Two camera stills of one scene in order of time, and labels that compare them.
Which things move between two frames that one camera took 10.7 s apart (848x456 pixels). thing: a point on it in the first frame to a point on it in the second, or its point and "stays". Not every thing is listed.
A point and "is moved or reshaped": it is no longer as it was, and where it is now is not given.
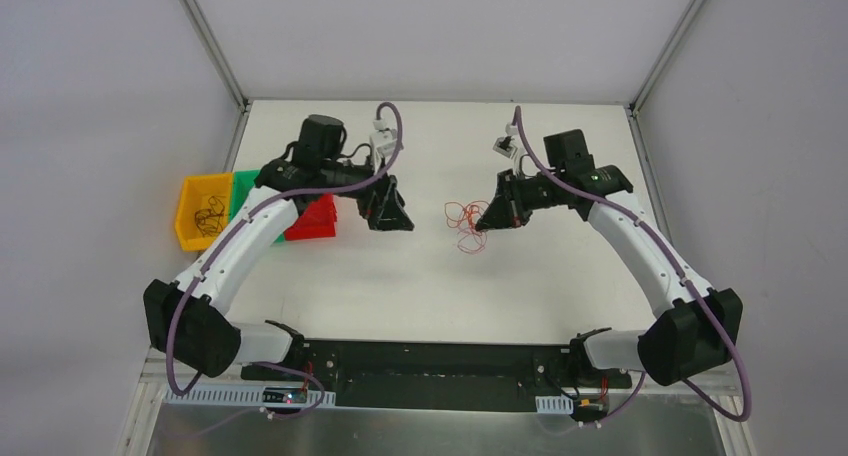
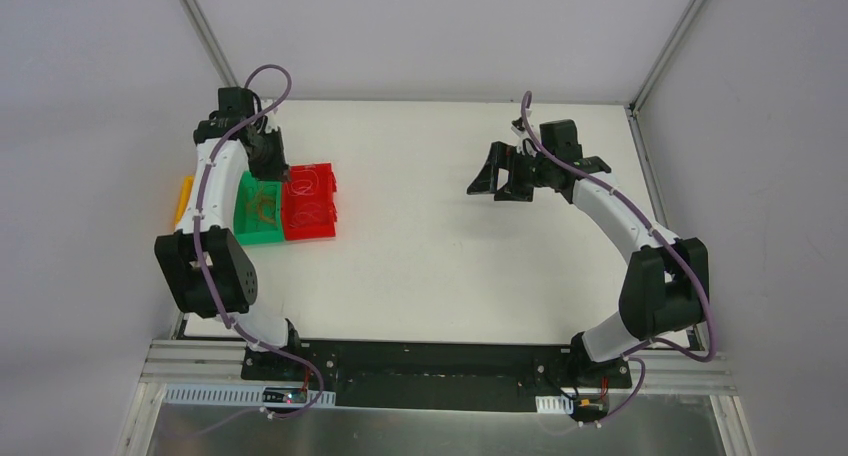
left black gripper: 376,197 to 269,163
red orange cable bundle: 465,219 is moved or reshaped
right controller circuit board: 589,409 stays
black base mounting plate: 439,375 stays
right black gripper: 514,199 to 515,177
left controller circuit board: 286,395 stays
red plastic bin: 317,220 stays
